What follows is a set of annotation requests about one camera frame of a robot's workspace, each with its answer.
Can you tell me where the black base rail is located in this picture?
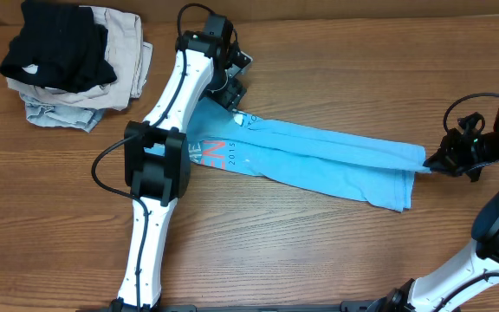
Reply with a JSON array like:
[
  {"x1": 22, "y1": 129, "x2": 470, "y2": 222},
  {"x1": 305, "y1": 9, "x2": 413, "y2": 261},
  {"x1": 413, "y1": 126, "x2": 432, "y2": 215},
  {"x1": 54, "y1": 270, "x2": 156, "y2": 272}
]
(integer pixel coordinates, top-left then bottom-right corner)
[{"x1": 79, "y1": 298, "x2": 386, "y2": 312}]

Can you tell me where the black folded garment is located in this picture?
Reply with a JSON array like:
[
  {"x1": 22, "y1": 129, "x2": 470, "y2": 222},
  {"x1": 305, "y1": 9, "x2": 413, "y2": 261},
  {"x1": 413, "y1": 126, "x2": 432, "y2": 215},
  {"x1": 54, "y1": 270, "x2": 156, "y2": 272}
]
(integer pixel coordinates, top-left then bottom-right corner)
[{"x1": 0, "y1": 1, "x2": 116, "y2": 93}]

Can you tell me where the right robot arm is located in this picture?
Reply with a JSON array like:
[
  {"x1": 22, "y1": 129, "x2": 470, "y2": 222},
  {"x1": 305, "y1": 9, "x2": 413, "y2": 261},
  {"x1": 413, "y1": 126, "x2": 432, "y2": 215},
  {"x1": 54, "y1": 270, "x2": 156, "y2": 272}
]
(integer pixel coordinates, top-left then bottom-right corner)
[{"x1": 366, "y1": 96, "x2": 499, "y2": 312}]

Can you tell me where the light blue printed t-shirt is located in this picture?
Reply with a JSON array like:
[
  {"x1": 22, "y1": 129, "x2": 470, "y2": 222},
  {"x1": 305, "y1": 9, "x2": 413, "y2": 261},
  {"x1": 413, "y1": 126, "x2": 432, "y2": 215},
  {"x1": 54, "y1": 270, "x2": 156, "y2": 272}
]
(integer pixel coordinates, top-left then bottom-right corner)
[{"x1": 187, "y1": 99, "x2": 430, "y2": 211}]

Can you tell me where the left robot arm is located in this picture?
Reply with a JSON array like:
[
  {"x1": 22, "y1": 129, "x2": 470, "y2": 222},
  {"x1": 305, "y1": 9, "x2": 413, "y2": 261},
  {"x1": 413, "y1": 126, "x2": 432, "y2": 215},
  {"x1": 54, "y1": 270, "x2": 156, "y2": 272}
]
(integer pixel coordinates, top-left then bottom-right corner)
[{"x1": 109, "y1": 12, "x2": 252, "y2": 311}]

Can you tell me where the light denim folded garment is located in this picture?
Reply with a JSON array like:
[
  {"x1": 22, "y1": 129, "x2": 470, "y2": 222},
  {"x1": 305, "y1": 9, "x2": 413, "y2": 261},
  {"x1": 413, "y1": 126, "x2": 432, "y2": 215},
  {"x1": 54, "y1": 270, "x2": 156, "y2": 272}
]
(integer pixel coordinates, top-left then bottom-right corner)
[{"x1": 19, "y1": 93, "x2": 105, "y2": 133}]

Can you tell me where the beige folded garment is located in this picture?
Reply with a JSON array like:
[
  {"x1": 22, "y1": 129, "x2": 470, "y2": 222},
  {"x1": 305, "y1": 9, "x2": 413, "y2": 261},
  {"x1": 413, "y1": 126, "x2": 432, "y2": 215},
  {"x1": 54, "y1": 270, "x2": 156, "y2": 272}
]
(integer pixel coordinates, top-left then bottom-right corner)
[{"x1": 7, "y1": 6, "x2": 152, "y2": 110}]

